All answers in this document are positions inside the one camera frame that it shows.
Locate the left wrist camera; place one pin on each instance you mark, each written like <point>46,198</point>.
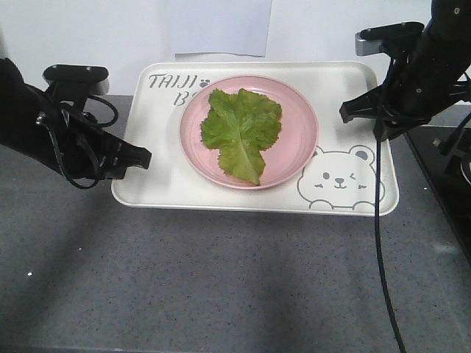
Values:
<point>76,83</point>

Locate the green lettuce leaf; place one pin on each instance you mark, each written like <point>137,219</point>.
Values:
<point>240,126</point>

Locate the cream bear serving tray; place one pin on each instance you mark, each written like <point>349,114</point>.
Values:
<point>348,173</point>

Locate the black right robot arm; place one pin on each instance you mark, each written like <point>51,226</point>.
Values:
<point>446,38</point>

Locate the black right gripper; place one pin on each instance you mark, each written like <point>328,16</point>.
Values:
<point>410,95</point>

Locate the black gas stove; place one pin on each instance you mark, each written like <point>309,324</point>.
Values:
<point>448,175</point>

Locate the white paper sheet on wall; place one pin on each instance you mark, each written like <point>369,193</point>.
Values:
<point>219,27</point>

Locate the pink round plate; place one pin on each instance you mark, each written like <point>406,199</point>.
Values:
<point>292,151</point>

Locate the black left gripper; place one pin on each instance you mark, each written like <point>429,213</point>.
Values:
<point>82,149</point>

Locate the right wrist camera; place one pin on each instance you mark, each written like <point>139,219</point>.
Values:
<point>394,39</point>

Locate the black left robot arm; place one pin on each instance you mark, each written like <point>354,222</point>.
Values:
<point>20,104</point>

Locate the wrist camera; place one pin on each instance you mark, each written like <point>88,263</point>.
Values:
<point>394,39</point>
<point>76,83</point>

